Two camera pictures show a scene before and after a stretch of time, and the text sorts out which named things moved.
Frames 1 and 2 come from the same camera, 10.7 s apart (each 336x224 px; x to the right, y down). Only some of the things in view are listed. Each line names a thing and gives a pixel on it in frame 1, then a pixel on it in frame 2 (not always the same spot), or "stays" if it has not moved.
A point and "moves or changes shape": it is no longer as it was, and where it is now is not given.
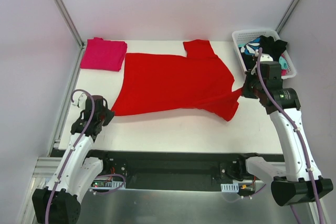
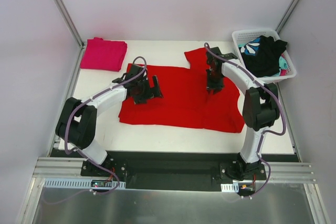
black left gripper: x=105 y=115 to x=151 y=87
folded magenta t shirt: x=101 y=54 stays
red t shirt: x=156 y=84 moves or changes shape
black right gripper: x=248 y=89 to x=214 y=84
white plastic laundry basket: x=243 y=35 stays
